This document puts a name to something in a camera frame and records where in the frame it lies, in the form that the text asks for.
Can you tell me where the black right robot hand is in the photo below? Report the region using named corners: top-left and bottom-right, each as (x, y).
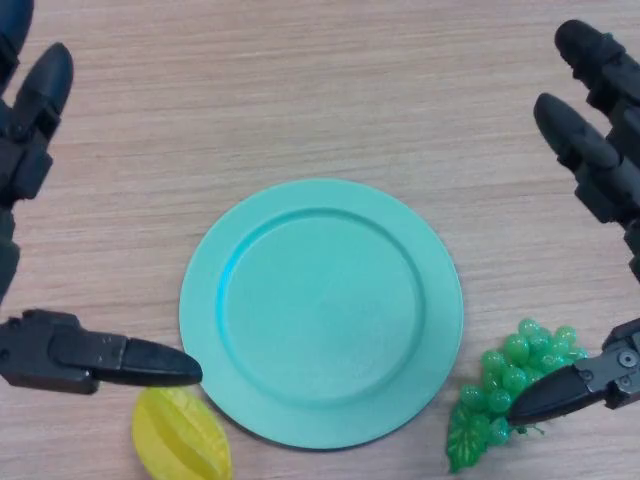
top-left (507, 18), bottom-right (640, 427)

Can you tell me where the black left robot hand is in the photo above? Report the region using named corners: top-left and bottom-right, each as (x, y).
top-left (0, 0), bottom-right (204, 396)

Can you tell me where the green grapes bunch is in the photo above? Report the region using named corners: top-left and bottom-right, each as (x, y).
top-left (446, 318), bottom-right (591, 475)

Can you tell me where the green round plate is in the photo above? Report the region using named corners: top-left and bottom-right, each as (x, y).
top-left (178, 178), bottom-right (465, 454)

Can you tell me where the yellow starfruit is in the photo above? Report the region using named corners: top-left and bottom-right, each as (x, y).
top-left (130, 385), bottom-right (234, 480)

